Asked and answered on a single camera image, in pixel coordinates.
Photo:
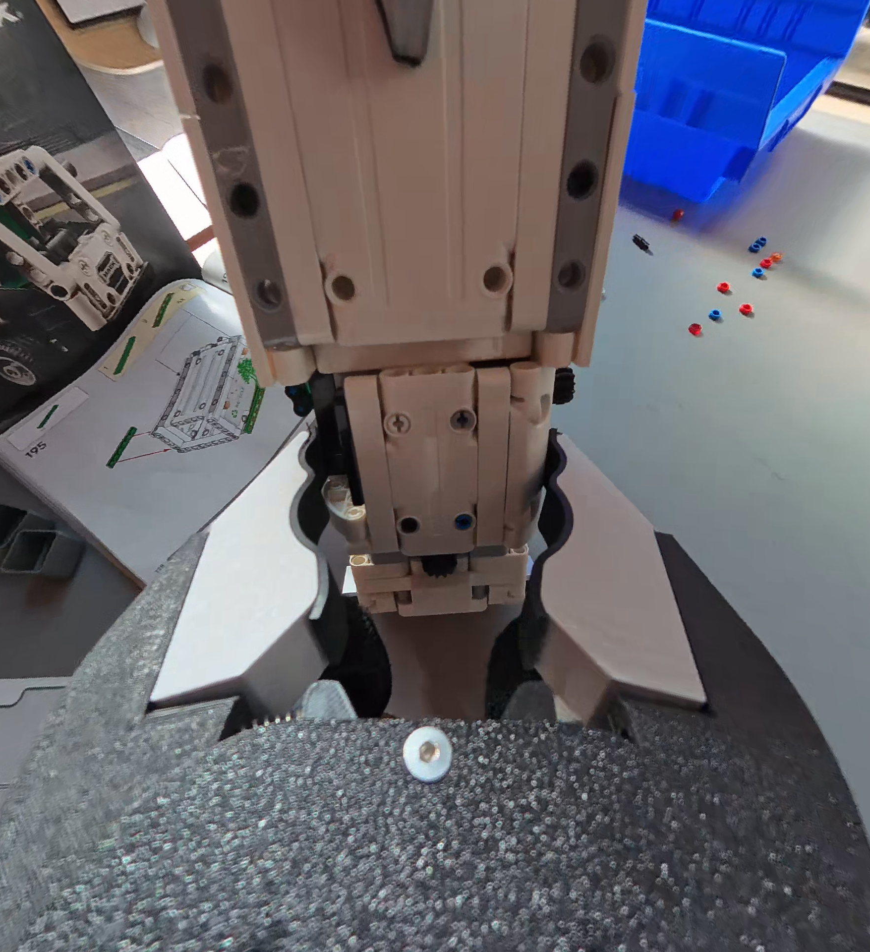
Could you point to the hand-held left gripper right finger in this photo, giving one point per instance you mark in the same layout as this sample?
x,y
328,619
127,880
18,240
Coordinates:
x,y
613,595

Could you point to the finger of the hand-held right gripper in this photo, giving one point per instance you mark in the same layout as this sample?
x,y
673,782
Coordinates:
x,y
406,30

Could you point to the lego instruction booklet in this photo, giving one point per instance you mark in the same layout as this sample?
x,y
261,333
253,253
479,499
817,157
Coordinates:
x,y
145,483

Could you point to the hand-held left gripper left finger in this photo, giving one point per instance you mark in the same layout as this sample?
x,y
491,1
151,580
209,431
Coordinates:
x,y
249,595

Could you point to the black lego set box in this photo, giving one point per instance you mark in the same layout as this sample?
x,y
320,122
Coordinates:
x,y
48,223

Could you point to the scattered red blue lego studs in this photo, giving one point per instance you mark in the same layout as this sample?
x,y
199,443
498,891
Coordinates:
x,y
723,288

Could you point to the white green lego truck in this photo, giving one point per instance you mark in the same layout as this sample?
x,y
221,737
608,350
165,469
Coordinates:
x,y
435,461

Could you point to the white lego truck container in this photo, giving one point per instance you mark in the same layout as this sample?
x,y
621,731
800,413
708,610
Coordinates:
x,y
405,186

